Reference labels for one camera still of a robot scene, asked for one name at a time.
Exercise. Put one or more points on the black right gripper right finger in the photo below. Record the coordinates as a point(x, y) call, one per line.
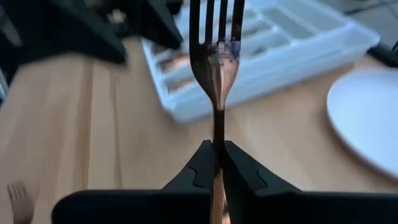
point(311, 208)

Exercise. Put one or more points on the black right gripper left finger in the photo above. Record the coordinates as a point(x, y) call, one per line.
point(140, 207)

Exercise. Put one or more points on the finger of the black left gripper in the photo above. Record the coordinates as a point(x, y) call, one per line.
point(161, 28)
point(90, 34)

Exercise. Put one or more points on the copper fork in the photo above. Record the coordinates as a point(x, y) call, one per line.
point(217, 71)
point(20, 202)

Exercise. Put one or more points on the white round plate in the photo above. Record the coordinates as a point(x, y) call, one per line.
point(367, 118)

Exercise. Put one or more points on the white cutlery organizer tray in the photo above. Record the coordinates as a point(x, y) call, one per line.
point(280, 53)

